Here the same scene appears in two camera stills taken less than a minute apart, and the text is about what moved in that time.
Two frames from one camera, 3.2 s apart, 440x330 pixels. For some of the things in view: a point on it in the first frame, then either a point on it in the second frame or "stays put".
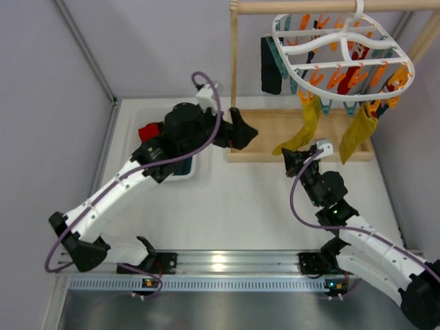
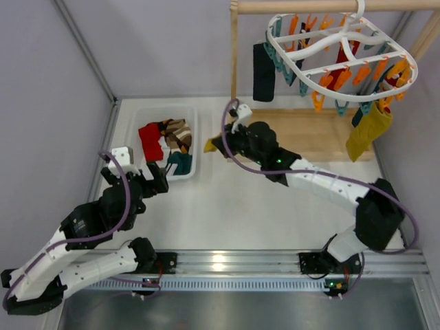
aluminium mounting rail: [215, 271] stays put
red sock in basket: [150, 131] stays put
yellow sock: [359, 128] to [373, 123]
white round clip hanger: [350, 59] stays put
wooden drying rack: [276, 128] stays put
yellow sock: [311, 110] to [209, 146]
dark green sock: [380, 108] to [359, 113]
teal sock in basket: [182, 167] stays put
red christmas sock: [359, 53] to [342, 57]
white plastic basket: [138, 117] stays put
